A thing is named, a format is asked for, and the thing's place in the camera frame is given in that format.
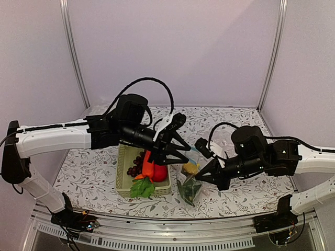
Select left aluminium frame post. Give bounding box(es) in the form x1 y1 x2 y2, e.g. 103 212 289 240
59 0 91 109

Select green pepper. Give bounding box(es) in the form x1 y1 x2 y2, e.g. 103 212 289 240
177 178 202 206

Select orange carrot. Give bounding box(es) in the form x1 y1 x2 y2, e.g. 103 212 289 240
135 151 154 180

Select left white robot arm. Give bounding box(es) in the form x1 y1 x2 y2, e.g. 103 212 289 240
1 116 191 230

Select front aluminium rail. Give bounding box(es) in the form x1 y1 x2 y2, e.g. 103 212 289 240
29 210 317 250

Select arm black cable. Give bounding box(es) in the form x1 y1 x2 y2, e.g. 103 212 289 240
264 135 335 154
104 77 175 118

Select crumpled clear plastic bag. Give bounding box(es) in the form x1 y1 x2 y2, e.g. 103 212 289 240
210 126 236 158

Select green plastic basket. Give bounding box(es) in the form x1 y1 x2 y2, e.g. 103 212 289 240
115 145 171 198

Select clear zip bag blue zipper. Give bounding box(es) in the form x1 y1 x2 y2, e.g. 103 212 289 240
176 147 206 207

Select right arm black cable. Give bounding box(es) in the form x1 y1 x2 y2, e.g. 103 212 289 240
264 135 335 154

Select green leafy vegetable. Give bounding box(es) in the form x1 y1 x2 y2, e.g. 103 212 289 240
130 178 155 198

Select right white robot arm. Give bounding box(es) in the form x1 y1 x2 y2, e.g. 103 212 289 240
195 137 334 228

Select red apple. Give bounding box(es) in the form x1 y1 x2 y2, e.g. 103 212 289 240
152 165 168 182

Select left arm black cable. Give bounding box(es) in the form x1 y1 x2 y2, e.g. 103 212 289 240
104 77 175 118

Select yellow corn cob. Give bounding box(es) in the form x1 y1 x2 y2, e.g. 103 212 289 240
182 162 200 175

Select dark red grape bunch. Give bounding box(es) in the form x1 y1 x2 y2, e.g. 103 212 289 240
127 152 145 177

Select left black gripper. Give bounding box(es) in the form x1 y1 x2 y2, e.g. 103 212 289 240
121 122 192 166

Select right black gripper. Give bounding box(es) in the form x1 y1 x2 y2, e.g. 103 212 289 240
195 155 265 190

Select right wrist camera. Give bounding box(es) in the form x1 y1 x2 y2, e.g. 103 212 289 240
195 138 225 169

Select right aluminium frame post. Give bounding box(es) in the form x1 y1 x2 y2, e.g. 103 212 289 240
257 0 288 112

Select clear bag at back corner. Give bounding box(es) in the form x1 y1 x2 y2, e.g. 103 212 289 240
80 105 109 119

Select aluminium frame post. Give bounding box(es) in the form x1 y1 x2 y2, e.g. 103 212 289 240
257 0 288 112
59 0 91 109

